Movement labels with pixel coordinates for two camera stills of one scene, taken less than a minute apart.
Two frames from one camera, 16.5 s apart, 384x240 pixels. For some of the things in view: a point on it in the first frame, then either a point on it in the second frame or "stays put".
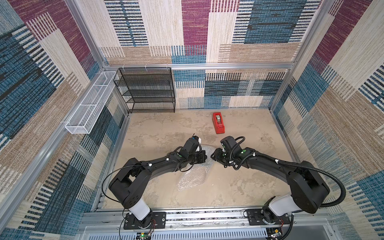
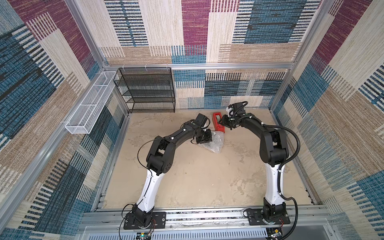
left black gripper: (203, 155) to (210, 139)
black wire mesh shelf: (147, 90) stays put
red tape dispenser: (218, 122) stays put
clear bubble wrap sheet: (198, 172) to (217, 143)
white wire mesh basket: (83, 119) stays put
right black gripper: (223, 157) to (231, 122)
